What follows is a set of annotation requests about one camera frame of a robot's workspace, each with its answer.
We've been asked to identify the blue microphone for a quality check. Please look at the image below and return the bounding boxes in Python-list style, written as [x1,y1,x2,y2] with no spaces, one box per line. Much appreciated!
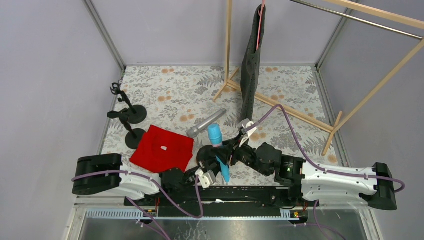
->
[207,123,230,184]

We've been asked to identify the silver microphone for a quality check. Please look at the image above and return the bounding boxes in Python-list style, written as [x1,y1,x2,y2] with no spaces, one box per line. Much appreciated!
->
[186,108,227,138]

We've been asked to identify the black mic stand moved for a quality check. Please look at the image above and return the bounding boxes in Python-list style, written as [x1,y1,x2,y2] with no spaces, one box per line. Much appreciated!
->
[195,145,217,165]

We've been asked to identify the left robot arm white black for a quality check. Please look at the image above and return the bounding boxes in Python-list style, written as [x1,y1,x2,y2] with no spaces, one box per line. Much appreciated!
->
[71,153,221,200]

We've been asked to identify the black mic stand front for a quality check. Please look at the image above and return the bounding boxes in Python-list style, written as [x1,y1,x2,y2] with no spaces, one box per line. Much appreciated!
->
[107,108,146,150]

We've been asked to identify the black mic stand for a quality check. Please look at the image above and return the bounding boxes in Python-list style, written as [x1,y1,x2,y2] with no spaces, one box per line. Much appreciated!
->
[110,82,147,124]
[107,108,146,150]

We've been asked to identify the black mic stand rear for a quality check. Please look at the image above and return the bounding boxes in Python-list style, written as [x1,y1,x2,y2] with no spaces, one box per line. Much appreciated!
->
[110,82,147,124]

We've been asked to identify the red folded cloth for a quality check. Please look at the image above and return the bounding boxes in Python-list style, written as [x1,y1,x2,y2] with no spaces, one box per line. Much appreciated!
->
[129,125,194,173]

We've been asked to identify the dark grey hanging garment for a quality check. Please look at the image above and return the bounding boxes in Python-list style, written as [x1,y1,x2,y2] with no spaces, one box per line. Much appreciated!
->
[239,4,266,121]

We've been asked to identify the pink clothes hanger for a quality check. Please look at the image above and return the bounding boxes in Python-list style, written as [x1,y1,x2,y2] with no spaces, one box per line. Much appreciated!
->
[256,0,266,51]

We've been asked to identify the metal rack rod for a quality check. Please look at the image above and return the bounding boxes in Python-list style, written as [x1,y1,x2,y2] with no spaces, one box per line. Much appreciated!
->
[289,0,424,41]

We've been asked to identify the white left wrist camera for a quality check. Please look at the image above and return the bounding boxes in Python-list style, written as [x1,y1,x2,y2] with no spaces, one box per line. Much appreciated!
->
[195,169,217,189]

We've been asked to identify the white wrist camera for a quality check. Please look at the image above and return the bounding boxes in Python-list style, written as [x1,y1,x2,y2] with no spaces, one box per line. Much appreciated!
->
[237,118,257,147]
[195,169,217,189]

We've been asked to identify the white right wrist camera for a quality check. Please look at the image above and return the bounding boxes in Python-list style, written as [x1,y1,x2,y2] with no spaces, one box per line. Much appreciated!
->
[237,118,257,147]

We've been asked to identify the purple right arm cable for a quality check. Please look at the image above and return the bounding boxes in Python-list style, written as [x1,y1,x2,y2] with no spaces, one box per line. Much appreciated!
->
[246,104,406,194]

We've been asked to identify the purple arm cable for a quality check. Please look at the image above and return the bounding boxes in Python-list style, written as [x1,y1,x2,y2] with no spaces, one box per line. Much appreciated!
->
[246,104,406,194]
[71,170,205,240]

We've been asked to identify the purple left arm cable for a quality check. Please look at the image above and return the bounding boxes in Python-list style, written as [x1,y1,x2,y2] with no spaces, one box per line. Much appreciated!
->
[71,170,205,240]

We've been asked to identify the wooden clothes rack frame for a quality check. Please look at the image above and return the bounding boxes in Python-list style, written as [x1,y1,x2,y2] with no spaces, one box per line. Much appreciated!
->
[211,0,424,157]

